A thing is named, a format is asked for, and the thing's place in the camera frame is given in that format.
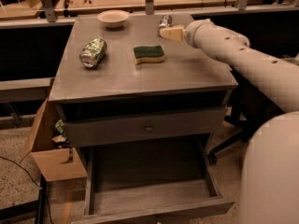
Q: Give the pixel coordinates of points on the grey wooden drawer cabinet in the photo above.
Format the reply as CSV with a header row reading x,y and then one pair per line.
x,y
186,80

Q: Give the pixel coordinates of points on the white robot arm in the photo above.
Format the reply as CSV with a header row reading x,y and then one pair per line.
x,y
269,192

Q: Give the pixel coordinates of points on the green yellow sponge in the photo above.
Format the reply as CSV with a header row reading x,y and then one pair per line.
x,y
148,54

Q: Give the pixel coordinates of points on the brown cardboard box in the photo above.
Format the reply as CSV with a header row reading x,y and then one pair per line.
x,y
55,163

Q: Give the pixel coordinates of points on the crushed green soda can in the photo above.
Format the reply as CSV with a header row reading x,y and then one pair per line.
x,y
93,52

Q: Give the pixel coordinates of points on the silver redbull can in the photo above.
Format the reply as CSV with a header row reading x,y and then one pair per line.
x,y
165,22

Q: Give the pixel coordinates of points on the foam padded gripper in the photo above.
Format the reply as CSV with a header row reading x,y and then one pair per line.
x,y
189,34

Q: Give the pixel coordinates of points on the white ceramic bowl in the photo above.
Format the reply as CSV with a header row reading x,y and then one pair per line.
x,y
113,18

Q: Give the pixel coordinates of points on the open grey middle drawer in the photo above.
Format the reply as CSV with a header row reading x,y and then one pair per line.
x,y
162,181

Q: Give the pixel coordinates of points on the closed grey top drawer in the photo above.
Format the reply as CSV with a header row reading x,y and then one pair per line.
x,y
96,132

